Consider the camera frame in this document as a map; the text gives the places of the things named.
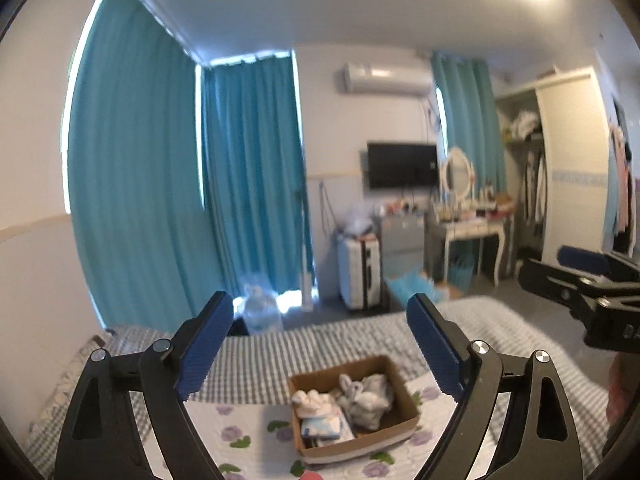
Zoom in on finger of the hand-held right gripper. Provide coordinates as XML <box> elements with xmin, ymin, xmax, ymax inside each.
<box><xmin>517</xmin><ymin>257</ymin><xmax>608</xmax><ymax>307</ymax></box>
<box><xmin>557</xmin><ymin>245</ymin><xmax>640</xmax><ymax>281</ymax></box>

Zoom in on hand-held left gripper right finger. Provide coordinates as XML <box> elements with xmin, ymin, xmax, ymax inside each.
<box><xmin>406</xmin><ymin>293</ymin><xmax>586</xmax><ymax>480</ymax></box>

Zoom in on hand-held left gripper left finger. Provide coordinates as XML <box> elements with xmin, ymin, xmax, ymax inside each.
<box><xmin>52</xmin><ymin>290</ymin><xmax>236</xmax><ymax>480</ymax></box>

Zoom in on white socks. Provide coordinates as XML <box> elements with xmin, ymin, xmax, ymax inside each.
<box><xmin>336</xmin><ymin>372</ymin><xmax>396</xmax><ymax>431</ymax></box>

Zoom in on cardboard box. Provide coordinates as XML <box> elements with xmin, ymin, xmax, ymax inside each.
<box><xmin>288</xmin><ymin>355</ymin><xmax>422</xmax><ymax>458</ymax></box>

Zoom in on cream cloth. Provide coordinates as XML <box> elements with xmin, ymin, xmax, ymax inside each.
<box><xmin>291</xmin><ymin>390</ymin><xmax>337</xmax><ymax>418</ymax></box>

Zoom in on light blue packet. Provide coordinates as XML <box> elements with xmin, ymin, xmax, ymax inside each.
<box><xmin>301</xmin><ymin>410</ymin><xmax>356</xmax><ymax>443</ymax></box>

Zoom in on person's right hand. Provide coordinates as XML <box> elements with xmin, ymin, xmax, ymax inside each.
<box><xmin>606</xmin><ymin>352</ymin><xmax>632</xmax><ymax>428</ymax></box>

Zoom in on blue plastic bag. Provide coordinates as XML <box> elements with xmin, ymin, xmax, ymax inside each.
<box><xmin>387</xmin><ymin>270</ymin><xmax>436</xmax><ymax>311</ymax></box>

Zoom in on large water bottle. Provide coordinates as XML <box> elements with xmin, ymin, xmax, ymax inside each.
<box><xmin>237</xmin><ymin>272</ymin><xmax>283</xmax><ymax>333</ymax></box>

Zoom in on pink hanging clothes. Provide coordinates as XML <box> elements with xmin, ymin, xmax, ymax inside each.
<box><xmin>607</xmin><ymin>100</ymin><xmax>636</xmax><ymax>241</ymax></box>

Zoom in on white dressing table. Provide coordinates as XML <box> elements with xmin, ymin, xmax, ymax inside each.
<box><xmin>425</xmin><ymin>210</ymin><xmax>516</xmax><ymax>288</ymax></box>

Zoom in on white wardrobe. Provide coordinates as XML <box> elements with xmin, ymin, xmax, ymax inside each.
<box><xmin>495</xmin><ymin>67</ymin><xmax>613</xmax><ymax>281</ymax></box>

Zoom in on floral quilted mat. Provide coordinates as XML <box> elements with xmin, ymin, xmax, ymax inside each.
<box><xmin>145</xmin><ymin>375</ymin><xmax>466</xmax><ymax>480</ymax></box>

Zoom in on white suitcase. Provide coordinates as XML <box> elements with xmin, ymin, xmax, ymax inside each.
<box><xmin>337</xmin><ymin>234</ymin><xmax>383</xmax><ymax>311</ymax></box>

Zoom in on grey small fridge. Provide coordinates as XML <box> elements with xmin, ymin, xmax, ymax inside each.
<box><xmin>375</xmin><ymin>212</ymin><xmax>426</xmax><ymax>281</ymax></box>

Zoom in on white oval mirror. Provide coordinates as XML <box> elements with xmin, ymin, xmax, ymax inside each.
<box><xmin>440</xmin><ymin>146</ymin><xmax>474</xmax><ymax>196</ymax></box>

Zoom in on pile of clothes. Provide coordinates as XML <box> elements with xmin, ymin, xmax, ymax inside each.
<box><xmin>510</xmin><ymin>110</ymin><xmax>543</xmax><ymax>141</ymax></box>

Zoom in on clear plastic bag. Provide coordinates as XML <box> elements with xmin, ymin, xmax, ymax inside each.
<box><xmin>340</xmin><ymin>205</ymin><xmax>376</xmax><ymax>238</ymax></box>

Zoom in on light teal curtain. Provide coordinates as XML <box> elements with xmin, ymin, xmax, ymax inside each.
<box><xmin>431</xmin><ymin>52</ymin><xmax>507</xmax><ymax>196</ymax></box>

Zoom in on narrow teal curtain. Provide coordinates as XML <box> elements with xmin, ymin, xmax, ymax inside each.
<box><xmin>200</xmin><ymin>52</ymin><xmax>316</xmax><ymax>301</ymax></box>

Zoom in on wide teal curtain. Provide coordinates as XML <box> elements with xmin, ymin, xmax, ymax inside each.
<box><xmin>65</xmin><ymin>0</ymin><xmax>226</xmax><ymax>328</ymax></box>

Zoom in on white air conditioner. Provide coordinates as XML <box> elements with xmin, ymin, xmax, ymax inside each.
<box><xmin>342</xmin><ymin>60</ymin><xmax>432</xmax><ymax>96</ymax></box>

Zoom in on black wall cable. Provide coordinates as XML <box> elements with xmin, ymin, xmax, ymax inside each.
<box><xmin>317</xmin><ymin>182</ymin><xmax>336</xmax><ymax>231</ymax></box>

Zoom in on black wall television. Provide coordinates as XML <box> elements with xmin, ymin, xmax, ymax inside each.
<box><xmin>367</xmin><ymin>142</ymin><xmax>438</xmax><ymax>190</ymax></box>

